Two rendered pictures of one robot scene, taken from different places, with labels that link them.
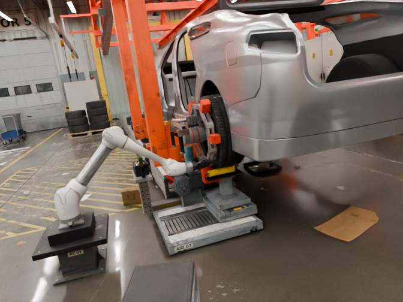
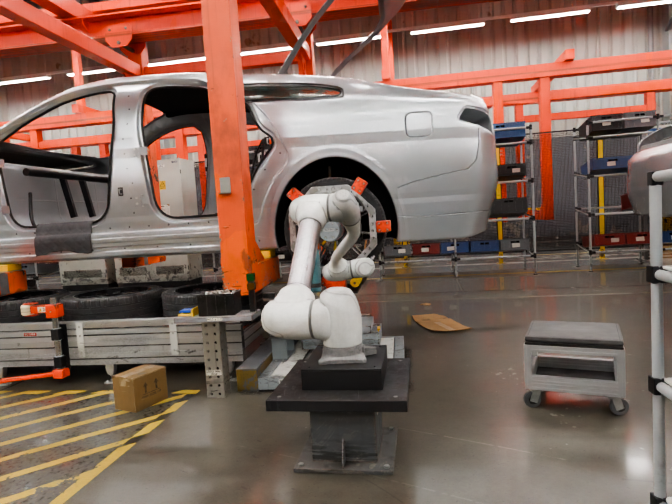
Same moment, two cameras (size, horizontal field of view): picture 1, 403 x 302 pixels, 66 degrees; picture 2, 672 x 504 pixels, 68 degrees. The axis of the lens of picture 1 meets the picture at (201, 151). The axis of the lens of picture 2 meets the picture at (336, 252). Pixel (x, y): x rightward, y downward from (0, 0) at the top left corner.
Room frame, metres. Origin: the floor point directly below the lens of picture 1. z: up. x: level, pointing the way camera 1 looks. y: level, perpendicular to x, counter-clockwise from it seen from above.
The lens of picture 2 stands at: (1.46, 2.84, 0.94)
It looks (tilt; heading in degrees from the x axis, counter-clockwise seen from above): 4 degrees down; 294
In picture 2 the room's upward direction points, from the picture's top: 4 degrees counter-clockwise
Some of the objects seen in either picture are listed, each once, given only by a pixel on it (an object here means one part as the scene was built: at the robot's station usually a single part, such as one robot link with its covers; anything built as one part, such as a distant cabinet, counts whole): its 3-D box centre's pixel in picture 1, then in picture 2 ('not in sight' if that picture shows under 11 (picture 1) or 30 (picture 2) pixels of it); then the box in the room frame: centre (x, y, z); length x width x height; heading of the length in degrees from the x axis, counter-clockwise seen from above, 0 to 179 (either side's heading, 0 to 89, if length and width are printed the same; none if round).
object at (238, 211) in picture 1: (228, 204); (343, 335); (2.77, -0.19, 0.13); 0.50 x 0.36 x 0.10; 16
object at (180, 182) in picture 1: (195, 187); (289, 326); (3.01, 0.11, 0.26); 0.42 x 0.18 x 0.35; 106
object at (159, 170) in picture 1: (151, 160); (52, 339); (4.34, 0.74, 0.28); 2.47 x 0.09 x 0.22; 16
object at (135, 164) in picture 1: (140, 168); (219, 301); (3.12, 0.65, 0.51); 0.20 x 0.14 x 0.13; 18
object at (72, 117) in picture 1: (87, 118); not in sight; (10.60, 3.69, 0.55); 1.40 x 0.80 x 1.09; 102
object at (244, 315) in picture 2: (141, 174); (218, 316); (3.13, 0.66, 0.44); 0.43 x 0.17 x 0.03; 16
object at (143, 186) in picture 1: (144, 193); (216, 357); (3.16, 0.67, 0.21); 0.10 x 0.10 x 0.42; 16
